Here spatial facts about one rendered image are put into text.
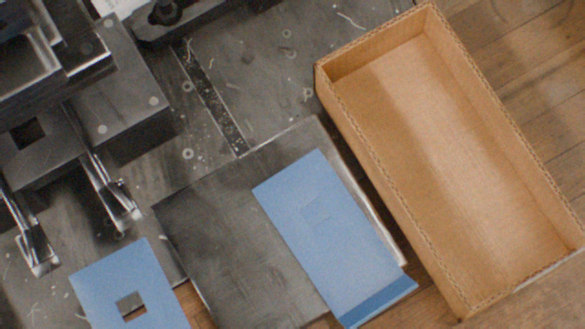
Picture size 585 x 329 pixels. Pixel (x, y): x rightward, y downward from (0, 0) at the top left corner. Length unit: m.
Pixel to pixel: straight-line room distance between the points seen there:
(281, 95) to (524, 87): 0.22
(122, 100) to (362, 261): 0.25
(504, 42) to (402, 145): 0.14
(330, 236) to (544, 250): 0.19
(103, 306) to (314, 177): 0.22
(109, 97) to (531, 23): 0.40
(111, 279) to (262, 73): 0.25
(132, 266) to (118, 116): 0.13
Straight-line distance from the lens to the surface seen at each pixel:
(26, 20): 0.78
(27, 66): 0.83
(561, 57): 1.13
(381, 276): 1.03
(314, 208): 1.04
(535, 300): 1.06
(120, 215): 0.99
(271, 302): 1.03
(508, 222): 1.07
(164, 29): 1.05
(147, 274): 0.97
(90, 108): 1.02
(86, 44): 0.87
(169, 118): 1.04
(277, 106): 1.09
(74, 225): 1.08
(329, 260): 1.03
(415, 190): 1.07
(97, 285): 0.98
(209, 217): 1.05
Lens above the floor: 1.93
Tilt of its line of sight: 74 degrees down
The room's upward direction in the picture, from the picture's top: 6 degrees counter-clockwise
